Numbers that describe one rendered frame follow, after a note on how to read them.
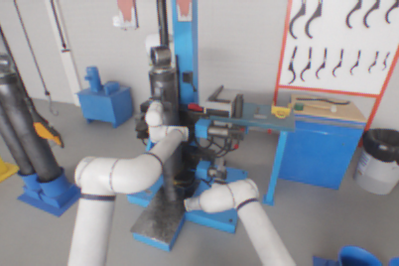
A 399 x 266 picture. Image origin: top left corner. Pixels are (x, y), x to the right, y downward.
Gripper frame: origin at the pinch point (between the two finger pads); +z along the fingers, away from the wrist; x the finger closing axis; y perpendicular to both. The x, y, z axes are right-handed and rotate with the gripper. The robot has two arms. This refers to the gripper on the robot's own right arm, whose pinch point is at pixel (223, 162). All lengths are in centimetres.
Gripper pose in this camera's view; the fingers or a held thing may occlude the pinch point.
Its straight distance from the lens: 156.8
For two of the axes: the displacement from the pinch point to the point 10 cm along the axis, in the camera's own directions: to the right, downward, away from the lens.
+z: 2.5, -9.2, 3.0
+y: -9.4, -1.5, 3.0
